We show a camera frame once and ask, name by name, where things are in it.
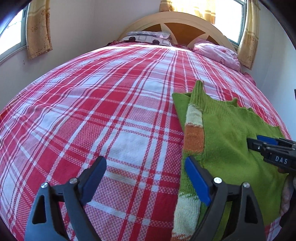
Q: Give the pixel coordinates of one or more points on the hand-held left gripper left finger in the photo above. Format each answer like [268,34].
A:
[92,178]

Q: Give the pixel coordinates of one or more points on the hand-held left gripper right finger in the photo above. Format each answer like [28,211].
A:
[196,178]

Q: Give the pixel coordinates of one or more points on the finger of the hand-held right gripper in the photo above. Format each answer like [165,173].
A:
[255,144]
[267,138]

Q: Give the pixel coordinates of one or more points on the green orange striped knit sweater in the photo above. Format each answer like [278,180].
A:
[226,139]

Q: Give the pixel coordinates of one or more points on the person's right hand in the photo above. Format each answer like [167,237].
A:
[289,197]

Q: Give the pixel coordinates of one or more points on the red plaid bed sheet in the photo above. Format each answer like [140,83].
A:
[104,104]

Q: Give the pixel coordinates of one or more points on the pink pillow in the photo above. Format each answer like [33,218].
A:
[217,53]

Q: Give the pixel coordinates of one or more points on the yellow curtain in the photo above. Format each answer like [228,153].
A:
[187,8]
[249,37]
[38,30]

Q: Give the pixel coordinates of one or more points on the window behind headboard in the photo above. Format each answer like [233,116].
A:
[231,23]

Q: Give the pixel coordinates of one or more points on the cream wooden headboard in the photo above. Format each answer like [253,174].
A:
[180,25]

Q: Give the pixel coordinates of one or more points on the white patterned pillow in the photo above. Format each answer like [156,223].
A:
[148,38]

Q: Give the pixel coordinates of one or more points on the side window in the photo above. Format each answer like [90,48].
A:
[13,30]

